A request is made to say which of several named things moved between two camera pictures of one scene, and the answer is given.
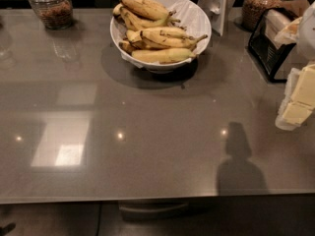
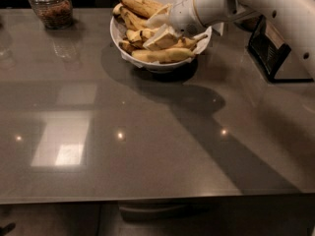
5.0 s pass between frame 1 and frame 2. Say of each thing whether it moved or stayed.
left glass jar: stayed
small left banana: stayed
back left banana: stayed
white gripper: moved
